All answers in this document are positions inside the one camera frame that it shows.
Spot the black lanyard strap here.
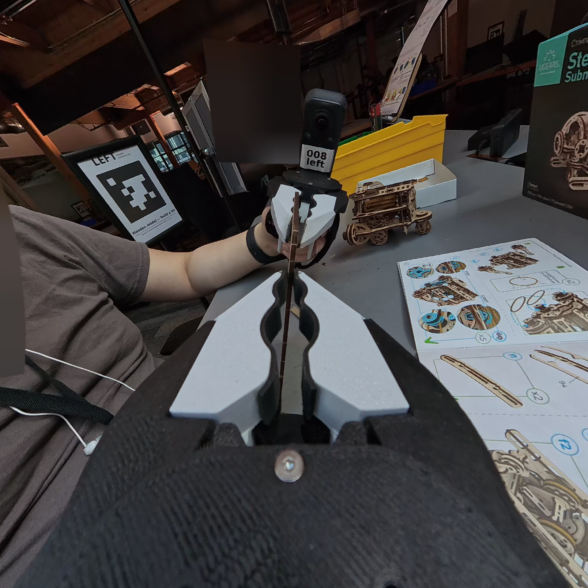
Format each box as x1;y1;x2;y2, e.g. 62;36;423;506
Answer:
0;356;114;425

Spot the small document stand with sheet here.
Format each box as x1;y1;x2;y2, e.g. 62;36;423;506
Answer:
379;0;449;123

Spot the black metal pole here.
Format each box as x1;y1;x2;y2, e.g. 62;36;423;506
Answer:
117;0;242;232

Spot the black model kit box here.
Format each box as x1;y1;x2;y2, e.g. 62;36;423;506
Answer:
522;22;588;217

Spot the yellow plastic bin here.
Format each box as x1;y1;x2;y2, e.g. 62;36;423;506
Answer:
330;114;449;197

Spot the person's left hand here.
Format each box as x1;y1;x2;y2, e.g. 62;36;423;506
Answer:
255;208;318;265

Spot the white cardboard box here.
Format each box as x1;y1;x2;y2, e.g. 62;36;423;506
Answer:
356;158;458;210

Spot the thin white cord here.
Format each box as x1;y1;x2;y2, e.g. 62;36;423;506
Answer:
9;348;137;456

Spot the black wristband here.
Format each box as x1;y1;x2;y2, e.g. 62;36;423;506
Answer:
245;224;286;266

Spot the wooden model vehicle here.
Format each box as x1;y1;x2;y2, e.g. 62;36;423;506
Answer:
342;179;434;247

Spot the laser-cut wooden parts sheet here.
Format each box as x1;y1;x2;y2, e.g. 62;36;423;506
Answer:
277;192;302;415

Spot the black device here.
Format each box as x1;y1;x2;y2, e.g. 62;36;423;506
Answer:
467;108;525;160

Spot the grey metal panel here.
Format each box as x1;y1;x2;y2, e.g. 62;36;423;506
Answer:
181;80;247;197

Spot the white instruction booklet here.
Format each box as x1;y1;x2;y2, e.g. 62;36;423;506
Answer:
397;237;588;588

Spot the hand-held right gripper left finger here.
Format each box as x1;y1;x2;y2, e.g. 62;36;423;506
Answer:
169;271;288;442

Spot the person's left forearm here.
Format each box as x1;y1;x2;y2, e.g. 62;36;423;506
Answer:
146;238;259;305

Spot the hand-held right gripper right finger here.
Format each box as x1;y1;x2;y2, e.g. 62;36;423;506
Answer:
299;271;410;439

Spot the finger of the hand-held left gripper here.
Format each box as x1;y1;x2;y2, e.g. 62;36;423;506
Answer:
270;185;301;254
299;192;339;261

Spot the black white marker sign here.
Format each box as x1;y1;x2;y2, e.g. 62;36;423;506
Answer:
61;134;185;245

